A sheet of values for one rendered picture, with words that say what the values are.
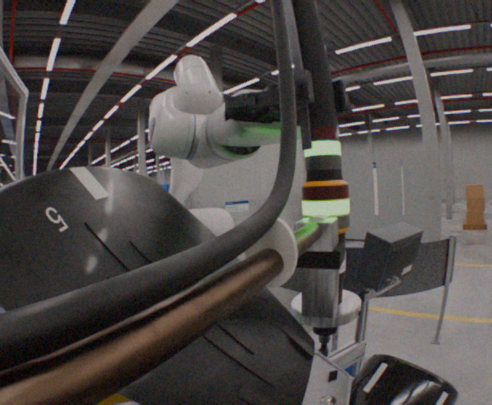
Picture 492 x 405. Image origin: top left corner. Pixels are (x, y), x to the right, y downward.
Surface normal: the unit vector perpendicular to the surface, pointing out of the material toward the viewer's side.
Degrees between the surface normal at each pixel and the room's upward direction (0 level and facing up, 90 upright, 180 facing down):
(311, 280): 90
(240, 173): 89
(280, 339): 50
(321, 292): 90
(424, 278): 90
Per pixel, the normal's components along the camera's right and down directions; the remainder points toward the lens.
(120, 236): 0.68, -0.67
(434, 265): 0.02, 0.05
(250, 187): 0.46, 0.00
